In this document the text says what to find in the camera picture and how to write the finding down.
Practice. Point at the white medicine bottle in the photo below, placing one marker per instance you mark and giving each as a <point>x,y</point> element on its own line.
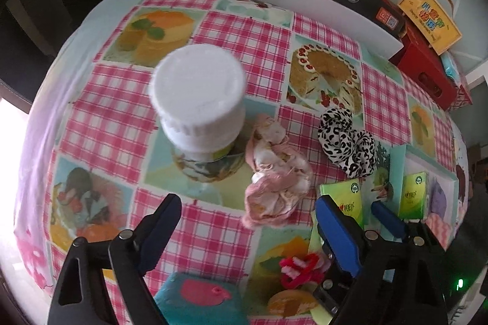
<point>198,92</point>

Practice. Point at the light green paper sheet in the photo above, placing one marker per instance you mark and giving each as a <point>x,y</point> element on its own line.
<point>322,318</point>

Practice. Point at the pale pink scrunchie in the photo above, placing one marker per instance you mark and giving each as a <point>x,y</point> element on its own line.
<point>274,191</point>

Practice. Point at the pink checkered tablecloth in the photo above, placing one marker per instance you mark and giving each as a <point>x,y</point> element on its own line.
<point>213,245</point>

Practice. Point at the leopard print scrunchie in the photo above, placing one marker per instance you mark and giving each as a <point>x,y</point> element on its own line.
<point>343,142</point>

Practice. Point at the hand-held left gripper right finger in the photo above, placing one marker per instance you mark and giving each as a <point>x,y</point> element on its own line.
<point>337,233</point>

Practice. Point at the blue plastic toy case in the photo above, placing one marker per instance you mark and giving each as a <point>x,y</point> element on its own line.
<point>198,298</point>

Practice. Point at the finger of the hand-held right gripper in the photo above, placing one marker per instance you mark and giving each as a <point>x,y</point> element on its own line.
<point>328,292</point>
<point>389,220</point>

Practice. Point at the yellow wooden sign box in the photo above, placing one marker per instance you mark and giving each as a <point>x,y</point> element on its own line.
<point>427,20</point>

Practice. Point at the round yellow foil lid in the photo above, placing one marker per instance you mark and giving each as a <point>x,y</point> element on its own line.
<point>291,304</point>

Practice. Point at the purple card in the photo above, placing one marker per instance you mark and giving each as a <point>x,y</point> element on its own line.
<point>440,197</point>

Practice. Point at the teal shallow box tray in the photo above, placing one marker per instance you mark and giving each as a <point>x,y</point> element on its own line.
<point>396,164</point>

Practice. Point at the black cardboard box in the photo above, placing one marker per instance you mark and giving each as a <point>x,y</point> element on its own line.
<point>362,0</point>

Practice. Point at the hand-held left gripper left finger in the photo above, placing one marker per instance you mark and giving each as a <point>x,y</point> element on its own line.
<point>162,229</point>

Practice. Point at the black cabinet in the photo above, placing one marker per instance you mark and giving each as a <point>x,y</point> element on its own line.
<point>57,4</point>

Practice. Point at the blue wipes packet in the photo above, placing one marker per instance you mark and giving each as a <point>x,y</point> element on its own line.
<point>450,67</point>

